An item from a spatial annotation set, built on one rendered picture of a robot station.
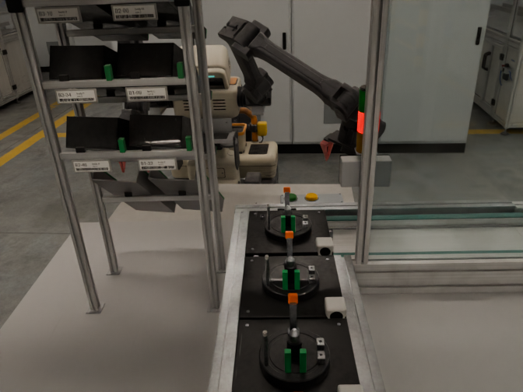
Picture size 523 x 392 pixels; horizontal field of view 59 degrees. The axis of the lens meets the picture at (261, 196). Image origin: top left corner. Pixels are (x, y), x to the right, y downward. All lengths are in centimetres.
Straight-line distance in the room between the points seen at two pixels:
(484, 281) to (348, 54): 311
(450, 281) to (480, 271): 8
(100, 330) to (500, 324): 100
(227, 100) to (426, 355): 124
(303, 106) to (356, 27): 80
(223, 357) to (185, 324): 25
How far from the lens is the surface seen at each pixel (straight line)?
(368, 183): 115
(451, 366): 118
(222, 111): 197
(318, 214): 145
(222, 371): 99
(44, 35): 937
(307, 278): 115
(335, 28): 419
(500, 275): 139
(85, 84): 106
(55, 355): 127
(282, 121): 437
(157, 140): 111
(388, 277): 130
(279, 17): 418
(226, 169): 206
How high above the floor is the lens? 168
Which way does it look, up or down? 27 degrees down
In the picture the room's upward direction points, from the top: 2 degrees counter-clockwise
